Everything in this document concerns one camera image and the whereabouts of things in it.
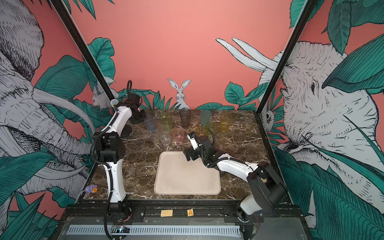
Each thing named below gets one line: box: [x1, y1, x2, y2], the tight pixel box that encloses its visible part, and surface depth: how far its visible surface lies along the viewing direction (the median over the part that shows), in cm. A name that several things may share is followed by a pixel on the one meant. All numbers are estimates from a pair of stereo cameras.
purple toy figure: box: [85, 184, 98, 194], surface depth 81 cm
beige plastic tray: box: [154, 151, 221, 196], surface depth 88 cm
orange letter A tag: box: [187, 209, 194, 217], surface depth 76 cm
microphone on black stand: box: [110, 98, 119, 112], surface depth 92 cm
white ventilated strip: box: [67, 225, 241, 235], surface depth 71 cm
